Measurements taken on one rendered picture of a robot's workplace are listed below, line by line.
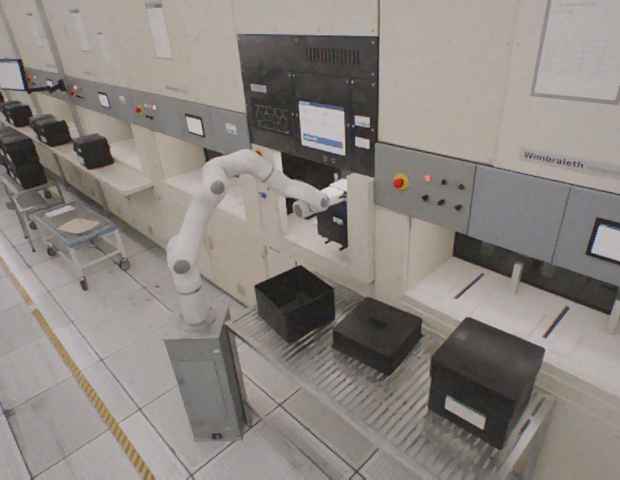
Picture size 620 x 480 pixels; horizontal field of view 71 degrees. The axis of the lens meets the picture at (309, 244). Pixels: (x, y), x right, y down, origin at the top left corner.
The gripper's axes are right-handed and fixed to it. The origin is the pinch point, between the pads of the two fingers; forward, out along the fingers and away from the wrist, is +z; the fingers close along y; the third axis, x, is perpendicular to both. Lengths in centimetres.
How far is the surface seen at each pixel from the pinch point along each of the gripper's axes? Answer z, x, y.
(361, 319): -35, -39, 41
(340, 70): -10, 58, 8
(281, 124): -10.1, 29.6, -32.4
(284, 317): -60, -34, 19
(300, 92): -10, 47, -17
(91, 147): -28, -26, -288
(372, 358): -46, -44, 56
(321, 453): -54, -125, 30
